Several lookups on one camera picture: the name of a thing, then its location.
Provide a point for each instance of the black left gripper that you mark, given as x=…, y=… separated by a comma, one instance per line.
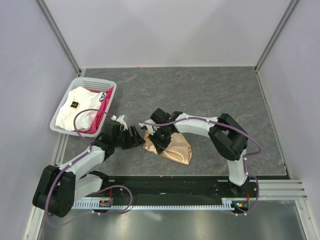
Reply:
x=133, y=141

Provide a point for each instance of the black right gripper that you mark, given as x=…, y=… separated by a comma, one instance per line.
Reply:
x=160, y=146

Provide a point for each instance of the peach satin napkin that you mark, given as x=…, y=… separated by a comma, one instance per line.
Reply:
x=178, y=150

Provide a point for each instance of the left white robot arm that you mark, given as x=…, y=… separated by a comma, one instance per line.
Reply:
x=60, y=186

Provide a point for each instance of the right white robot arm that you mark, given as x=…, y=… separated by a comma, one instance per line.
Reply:
x=225, y=133

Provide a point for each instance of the pink cloth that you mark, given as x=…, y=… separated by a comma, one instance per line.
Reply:
x=88, y=122

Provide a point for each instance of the white plastic basket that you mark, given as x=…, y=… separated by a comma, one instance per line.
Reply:
x=91, y=84

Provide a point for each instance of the white cloth with logo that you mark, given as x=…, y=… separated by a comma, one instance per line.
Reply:
x=79, y=100

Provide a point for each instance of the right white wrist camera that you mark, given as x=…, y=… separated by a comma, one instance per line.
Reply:
x=149, y=124

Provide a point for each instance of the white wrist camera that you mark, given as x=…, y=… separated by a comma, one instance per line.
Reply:
x=121, y=119
x=149, y=124

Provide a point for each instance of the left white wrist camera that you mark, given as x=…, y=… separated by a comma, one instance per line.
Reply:
x=121, y=119

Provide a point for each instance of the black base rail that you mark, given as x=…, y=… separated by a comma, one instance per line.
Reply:
x=177, y=189

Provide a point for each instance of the light blue cable duct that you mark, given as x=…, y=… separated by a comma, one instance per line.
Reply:
x=95, y=203

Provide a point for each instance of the left aluminium frame post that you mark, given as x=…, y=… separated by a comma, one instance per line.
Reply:
x=58, y=35

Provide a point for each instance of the aluminium frame post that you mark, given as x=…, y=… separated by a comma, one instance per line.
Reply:
x=58, y=35
x=276, y=33

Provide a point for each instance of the right aluminium frame post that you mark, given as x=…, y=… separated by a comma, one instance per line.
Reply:
x=276, y=33

